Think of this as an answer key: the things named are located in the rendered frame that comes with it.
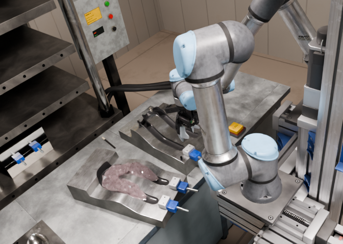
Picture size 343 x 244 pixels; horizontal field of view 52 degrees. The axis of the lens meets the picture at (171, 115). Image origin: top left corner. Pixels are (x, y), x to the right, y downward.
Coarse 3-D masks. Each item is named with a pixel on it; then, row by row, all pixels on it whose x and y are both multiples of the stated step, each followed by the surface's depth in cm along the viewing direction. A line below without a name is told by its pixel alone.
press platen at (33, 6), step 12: (0, 0) 196; (12, 0) 192; (24, 0) 188; (36, 0) 185; (48, 0) 181; (0, 12) 179; (12, 12) 176; (24, 12) 173; (36, 12) 178; (0, 24) 167; (12, 24) 171
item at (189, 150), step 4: (188, 144) 172; (184, 148) 171; (188, 148) 170; (192, 148) 170; (184, 152) 170; (188, 152) 168; (192, 152) 170; (196, 152) 169; (200, 152) 169; (188, 156) 170; (192, 156) 168; (196, 156) 167; (200, 156) 170; (196, 160) 168
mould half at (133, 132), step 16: (144, 112) 208; (176, 112) 194; (128, 128) 199; (144, 128) 185; (160, 128) 187; (144, 144) 186; (160, 144) 181; (192, 144) 176; (160, 160) 183; (176, 160) 171; (192, 160) 172
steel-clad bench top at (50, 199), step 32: (160, 96) 228; (224, 96) 216; (256, 96) 211; (32, 192) 181; (64, 192) 178; (0, 224) 169; (32, 224) 166; (64, 224) 163; (96, 224) 160; (128, 224) 157
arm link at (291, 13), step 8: (288, 0) 137; (296, 0) 141; (280, 8) 141; (288, 8) 140; (296, 8) 141; (288, 16) 142; (296, 16) 142; (304, 16) 143; (288, 24) 145; (296, 24) 143; (304, 24) 143; (296, 32) 146; (304, 32) 145; (312, 32) 146; (296, 40) 150; (304, 40) 147; (304, 48) 150; (304, 56) 154
